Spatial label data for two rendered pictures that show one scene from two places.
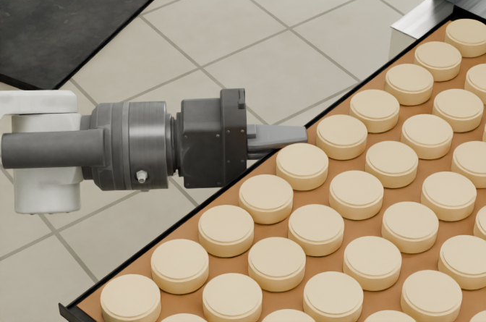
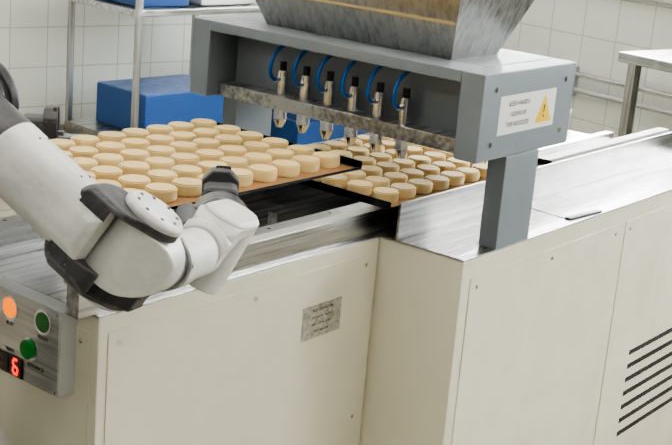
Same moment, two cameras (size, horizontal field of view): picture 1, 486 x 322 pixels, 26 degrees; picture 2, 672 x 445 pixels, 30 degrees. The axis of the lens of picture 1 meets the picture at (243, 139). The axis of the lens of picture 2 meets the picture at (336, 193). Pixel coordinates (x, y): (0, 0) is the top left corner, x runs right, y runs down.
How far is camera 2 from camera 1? 1.46 m
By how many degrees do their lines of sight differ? 27
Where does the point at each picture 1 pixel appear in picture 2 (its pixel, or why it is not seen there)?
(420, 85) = (164, 129)
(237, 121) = (51, 116)
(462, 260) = (155, 160)
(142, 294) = not seen: outside the picture
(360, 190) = (112, 145)
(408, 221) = (132, 152)
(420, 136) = (154, 138)
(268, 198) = (60, 142)
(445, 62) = (183, 126)
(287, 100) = not seen: hidden behind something
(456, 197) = (163, 150)
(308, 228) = (78, 149)
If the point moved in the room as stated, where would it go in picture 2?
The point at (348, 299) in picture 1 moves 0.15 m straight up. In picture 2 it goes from (89, 162) to (92, 70)
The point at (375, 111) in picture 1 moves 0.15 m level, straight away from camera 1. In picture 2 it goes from (134, 132) to (155, 116)
